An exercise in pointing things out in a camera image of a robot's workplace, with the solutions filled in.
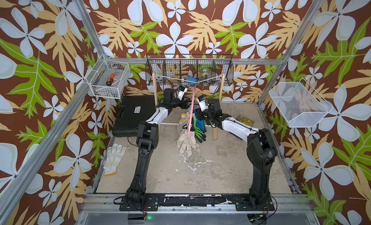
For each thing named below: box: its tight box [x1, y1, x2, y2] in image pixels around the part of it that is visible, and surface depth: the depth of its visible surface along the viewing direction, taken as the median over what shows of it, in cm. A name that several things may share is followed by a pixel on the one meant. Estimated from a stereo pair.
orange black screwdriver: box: [105, 73, 116, 87], surface depth 82 cm
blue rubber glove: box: [194, 111, 206, 132], surface depth 98 cm
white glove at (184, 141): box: [176, 129, 200, 156], surface depth 94 cm
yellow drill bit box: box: [236, 115, 255, 127], surface depth 108 cm
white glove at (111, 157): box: [102, 143, 128, 177], surface depth 92 cm
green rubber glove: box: [192, 116, 207, 143], surface depth 99 cm
